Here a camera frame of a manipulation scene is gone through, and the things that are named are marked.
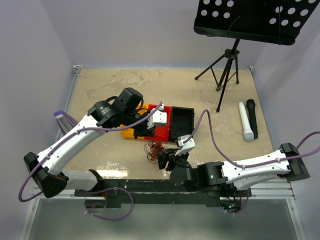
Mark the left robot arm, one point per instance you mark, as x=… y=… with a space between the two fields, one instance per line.
x=116 y=113

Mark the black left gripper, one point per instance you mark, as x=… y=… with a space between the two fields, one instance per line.
x=145 y=132

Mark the yellow plastic bin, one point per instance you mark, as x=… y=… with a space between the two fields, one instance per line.
x=140 y=109

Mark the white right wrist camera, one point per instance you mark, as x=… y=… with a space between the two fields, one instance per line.
x=185 y=144

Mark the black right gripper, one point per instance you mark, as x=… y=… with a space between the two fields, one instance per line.
x=164 y=157

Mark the black music stand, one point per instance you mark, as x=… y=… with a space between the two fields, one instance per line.
x=267 y=21

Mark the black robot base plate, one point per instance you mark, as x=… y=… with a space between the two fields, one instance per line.
x=158 y=192

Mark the red plastic bin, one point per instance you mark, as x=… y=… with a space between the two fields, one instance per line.
x=162 y=133

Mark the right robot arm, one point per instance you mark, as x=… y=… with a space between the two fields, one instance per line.
x=230 y=179

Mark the black plastic bin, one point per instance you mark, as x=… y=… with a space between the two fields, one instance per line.
x=181 y=122

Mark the aluminium table frame rail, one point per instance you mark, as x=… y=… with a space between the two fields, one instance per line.
x=72 y=82

